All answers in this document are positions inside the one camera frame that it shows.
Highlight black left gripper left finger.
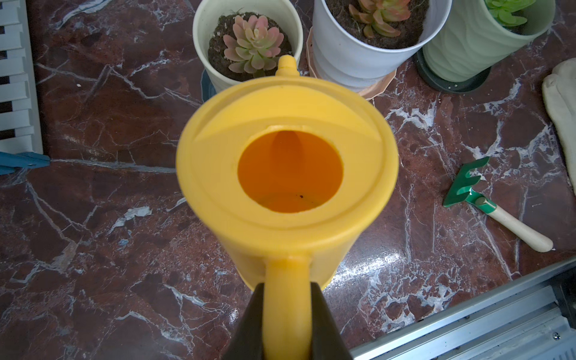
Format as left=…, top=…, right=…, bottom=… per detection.
left=222, top=283, right=264, bottom=360

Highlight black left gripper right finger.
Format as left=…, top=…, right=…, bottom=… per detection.
left=310, top=282, right=353, bottom=360

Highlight yellow watering can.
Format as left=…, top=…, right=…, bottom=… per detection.
left=175, top=55, right=399, bottom=359

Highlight pink green succulent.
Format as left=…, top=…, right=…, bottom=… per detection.
left=223, top=15, right=284, bottom=77

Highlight red orange succulent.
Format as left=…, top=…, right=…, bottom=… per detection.
left=348, top=0, right=411, bottom=39

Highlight bright green succulent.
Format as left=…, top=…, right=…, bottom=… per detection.
left=484, top=0, right=536, bottom=28

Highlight peach pink saucer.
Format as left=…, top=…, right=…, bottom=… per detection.
left=306, top=28, right=397, bottom=101

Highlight blue grey saucer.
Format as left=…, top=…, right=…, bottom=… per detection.
left=200, top=69, right=217, bottom=103

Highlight dark green saucer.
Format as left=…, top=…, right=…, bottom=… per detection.
left=412, top=49, right=491, bottom=95

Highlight blue white slatted shelf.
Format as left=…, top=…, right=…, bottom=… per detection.
left=1, top=1, right=50, bottom=175

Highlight white plastic pot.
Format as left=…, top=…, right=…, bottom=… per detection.
left=309, top=0, right=452, bottom=92

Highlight cream ribbed pot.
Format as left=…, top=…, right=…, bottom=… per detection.
left=193, top=0, right=304, bottom=92

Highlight light green ribbed pot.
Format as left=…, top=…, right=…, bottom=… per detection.
left=423, top=0, right=556, bottom=82

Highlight green rake wooden handle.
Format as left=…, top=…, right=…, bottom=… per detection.
left=443, top=157, right=554, bottom=253

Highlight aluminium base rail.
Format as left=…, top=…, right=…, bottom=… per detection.
left=351, top=259, right=575, bottom=359

